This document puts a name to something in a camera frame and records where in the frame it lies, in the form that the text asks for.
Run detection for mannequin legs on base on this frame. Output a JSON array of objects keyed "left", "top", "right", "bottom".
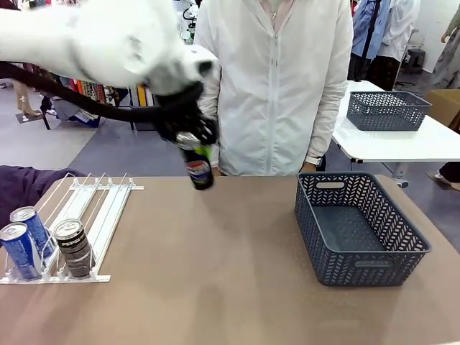
[{"left": 12, "top": 77, "right": 42, "bottom": 119}]

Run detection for black garment stand pole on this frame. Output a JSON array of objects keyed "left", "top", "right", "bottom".
[{"left": 359, "top": 0, "right": 382, "bottom": 82}]

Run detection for black plastic stool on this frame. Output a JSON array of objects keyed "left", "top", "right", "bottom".
[{"left": 405, "top": 48, "right": 427, "bottom": 75}]

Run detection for white wire can dispenser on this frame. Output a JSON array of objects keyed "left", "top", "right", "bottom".
[{"left": 0, "top": 172, "right": 145, "bottom": 285}]

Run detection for cardboard box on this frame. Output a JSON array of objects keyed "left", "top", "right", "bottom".
[{"left": 423, "top": 88, "right": 460, "bottom": 132}]

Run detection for blue Pepsi can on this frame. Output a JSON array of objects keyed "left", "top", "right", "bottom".
[
  {"left": 0, "top": 221, "right": 43, "bottom": 280},
  {"left": 9, "top": 206, "right": 55, "bottom": 259}
]

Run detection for dark floral skirt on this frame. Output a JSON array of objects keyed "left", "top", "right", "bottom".
[{"left": 366, "top": 55, "right": 402, "bottom": 91}]

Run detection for white table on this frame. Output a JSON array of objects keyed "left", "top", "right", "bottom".
[{"left": 331, "top": 79, "right": 460, "bottom": 165}]

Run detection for black and green Pepsi can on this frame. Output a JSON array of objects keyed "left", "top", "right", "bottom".
[{"left": 175, "top": 132, "right": 216, "bottom": 191}]

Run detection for person in white jacket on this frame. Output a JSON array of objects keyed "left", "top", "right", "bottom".
[{"left": 193, "top": 0, "right": 355, "bottom": 177}]

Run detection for person's left forearm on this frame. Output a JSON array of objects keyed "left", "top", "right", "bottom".
[{"left": 305, "top": 89, "right": 338, "bottom": 162}]

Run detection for fabric pile on floor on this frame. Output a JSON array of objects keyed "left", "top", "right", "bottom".
[{"left": 52, "top": 96, "right": 104, "bottom": 127}]

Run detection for dark purple cloth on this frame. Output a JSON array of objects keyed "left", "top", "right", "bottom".
[{"left": 0, "top": 165, "right": 87, "bottom": 229}]

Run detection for cross pendant necklace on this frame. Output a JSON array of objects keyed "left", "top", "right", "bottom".
[{"left": 267, "top": 0, "right": 285, "bottom": 21}]

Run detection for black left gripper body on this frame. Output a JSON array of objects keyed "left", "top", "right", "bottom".
[{"left": 152, "top": 82, "right": 206, "bottom": 140}]

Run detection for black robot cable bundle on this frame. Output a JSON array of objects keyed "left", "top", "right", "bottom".
[{"left": 0, "top": 60, "right": 173, "bottom": 125}]

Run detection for grey plastic woven basket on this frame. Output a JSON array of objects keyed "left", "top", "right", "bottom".
[
  {"left": 294, "top": 171, "right": 433, "bottom": 288},
  {"left": 346, "top": 91, "right": 433, "bottom": 132}
]

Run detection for bystander leg with shoe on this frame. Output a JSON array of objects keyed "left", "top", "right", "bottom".
[{"left": 425, "top": 161, "right": 460, "bottom": 191}]

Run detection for mannequin in grey dress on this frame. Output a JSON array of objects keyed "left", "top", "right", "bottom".
[{"left": 429, "top": 0, "right": 460, "bottom": 91}]

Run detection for upright boards in bin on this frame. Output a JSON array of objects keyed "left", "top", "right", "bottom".
[{"left": 128, "top": 84, "right": 156, "bottom": 108}]

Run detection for person's right forearm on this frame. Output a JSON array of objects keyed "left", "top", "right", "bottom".
[{"left": 197, "top": 64, "right": 222, "bottom": 170}]

